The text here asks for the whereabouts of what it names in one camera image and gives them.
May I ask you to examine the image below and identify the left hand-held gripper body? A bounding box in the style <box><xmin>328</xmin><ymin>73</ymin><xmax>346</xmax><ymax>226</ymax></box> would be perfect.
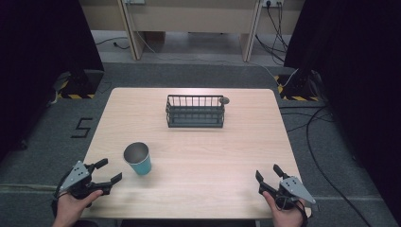
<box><xmin>58</xmin><ymin>160</ymin><xmax>112</xmax><ymax>201</ymax></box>

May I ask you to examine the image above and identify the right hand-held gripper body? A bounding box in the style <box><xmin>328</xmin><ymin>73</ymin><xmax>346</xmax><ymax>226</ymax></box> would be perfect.
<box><xmin>266</xmin><ymin>175</ymin><xmax>317</xmax><ymax>212</ymax></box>

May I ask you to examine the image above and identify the teal cup with metal inside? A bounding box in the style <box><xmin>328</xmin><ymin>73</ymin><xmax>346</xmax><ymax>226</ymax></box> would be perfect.
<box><xmin>123</xmin><ymin>141</ymin><xmax>152</xmax><ymax>177</ymax></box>

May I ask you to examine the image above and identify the black wire rack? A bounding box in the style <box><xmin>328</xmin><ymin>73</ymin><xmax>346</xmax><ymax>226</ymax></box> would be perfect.
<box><xmin>165</xmin><ymin>94</ymin><xmax>227</xmax><ymax>129</ymax></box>

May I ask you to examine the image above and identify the person's right hand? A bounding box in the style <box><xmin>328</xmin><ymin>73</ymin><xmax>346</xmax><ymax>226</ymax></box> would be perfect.
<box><xmin>262</xmin><ymin>190</ymin><xmax>313</xmax><ymax>227</ymax></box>

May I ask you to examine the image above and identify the person's left hand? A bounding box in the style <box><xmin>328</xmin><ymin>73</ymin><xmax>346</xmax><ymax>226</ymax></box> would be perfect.
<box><xmin>51</xmin><ymin>188</ymin><xmax>104</xmax><ymax>227</ymax></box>

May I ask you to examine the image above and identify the striped black stand base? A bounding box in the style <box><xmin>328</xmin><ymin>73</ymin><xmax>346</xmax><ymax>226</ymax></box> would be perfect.
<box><xmin>273</xmin><ymin>69</ymin><xmax>322</xmax><ymax>103</ymax></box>
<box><xmin>52</xmin><ymin>69</ymin><xmax>105</xmax><ymax>100</ymax></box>

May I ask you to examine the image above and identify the black curtain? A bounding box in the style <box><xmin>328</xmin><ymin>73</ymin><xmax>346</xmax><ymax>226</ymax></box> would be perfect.
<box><xmin>0</xmin><ymin>0</ymin><xmax>105</xmax><ymax>163</ymax></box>
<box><xmin>283</xmin><ymin>0</ymin><xmax>401</xmax><ymax>218</ymax></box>

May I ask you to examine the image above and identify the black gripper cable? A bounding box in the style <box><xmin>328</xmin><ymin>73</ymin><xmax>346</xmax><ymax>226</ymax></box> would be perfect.
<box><xmin>274</xmin><ymin>194</ymin><xmax>309</xmax><ymax>227</ymax></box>

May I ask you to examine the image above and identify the long black floor cable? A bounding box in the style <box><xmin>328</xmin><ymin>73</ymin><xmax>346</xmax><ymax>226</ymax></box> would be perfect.
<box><xmin>278</xmin><ymin>105</ymin><xmax>374</xmax><ymax>227</ymax></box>

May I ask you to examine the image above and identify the bundle of black cables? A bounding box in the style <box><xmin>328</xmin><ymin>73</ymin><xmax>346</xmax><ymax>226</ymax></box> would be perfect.
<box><xmin>254</xmin><ymin>2</ymin><xmax>290</xmax><ymax>66</ymax></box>

